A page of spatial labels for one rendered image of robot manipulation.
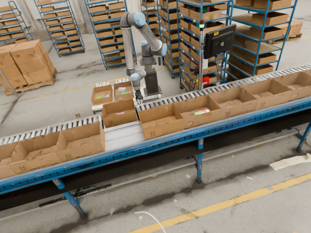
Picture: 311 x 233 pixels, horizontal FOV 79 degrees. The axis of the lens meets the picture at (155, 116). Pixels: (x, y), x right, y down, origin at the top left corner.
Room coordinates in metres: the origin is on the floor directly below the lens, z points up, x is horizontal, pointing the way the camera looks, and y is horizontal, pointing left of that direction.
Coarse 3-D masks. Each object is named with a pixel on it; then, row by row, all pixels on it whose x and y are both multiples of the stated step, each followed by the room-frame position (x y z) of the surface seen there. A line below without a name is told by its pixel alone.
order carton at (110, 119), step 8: (104, 104) 2.04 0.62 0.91; (112, 104) 2.05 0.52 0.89; (120, 104) 2.06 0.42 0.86; (128, 104) 2.07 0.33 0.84; (104, 112) 1.96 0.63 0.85; (112, 112) 2.04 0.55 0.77; (120, 112) 2.04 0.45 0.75; (128, 112) 1.78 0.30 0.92; (104, 120) 1.75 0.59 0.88; (112, 120) 1.76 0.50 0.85; (120, 120) 1.77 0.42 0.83; (128, 120) 1.78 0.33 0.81; (136, 120) 1.79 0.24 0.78
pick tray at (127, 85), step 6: (114, 84) 2.71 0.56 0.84; (120, 84) 2.72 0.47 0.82; (126, 84) 2.73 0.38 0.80; (114, 90) 2.57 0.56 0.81; (126, 90) 2.61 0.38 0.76; (132, 90) 2.58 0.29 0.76; (114, 96) 2.33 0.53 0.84; (120, 96) 2.34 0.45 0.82; (126, 96) 2.35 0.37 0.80; (132, 96) 2.36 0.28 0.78
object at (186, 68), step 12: (180, 0) 3.50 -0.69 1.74; (192, 0) 3.30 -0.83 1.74; (216, 0) 2.96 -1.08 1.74; (228, 0) 2.83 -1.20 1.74; (180, 36) 3.67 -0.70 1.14; (204, 36) 2.78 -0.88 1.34; (180, 48) 3.59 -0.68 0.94; (216, 60) 2.81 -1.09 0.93; (180, 72) 3.68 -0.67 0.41; (180, 84) 3.68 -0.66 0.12
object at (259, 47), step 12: (264, 12) 2.80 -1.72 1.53; (252, 24) 2.99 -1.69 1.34; (264, 24) 2.75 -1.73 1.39; (276, 24) 2.82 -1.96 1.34; (288, 24) 2.84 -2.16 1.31; (240, 36) 3.23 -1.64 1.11; (252, 36) 3.06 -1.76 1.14; (240, 48) 3.18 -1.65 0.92; (252, 48) 3.06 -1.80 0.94; (264, 48) 2.98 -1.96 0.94; (276, 48) 2.90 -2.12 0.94; (228, 60) 3.62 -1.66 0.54; (240, 60) 3.13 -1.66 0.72; (276, 60) 2.88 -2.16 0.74; (228, 72) 3.48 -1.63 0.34
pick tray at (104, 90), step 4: (96, 88) 2.69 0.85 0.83; (100, 88) 2.70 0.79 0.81; (104, 88) 2.70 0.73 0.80; (108, 88) 2.70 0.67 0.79; (96, 92) 2.68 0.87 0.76; (100, 92) 2.66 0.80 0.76; (104, 92) 2.64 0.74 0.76; (108, 92) 2.62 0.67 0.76; (112, 92) 2.60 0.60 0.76; (92, 96) 2.44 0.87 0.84; (96, 96) 2.56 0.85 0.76; (92, 100) 2.32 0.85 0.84; (96, 100) 2.32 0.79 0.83; (100, 100) 2.32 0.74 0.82; (104, 100) 2.32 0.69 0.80; (108, 100) 2.33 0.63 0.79; (96, 104) 2.32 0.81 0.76
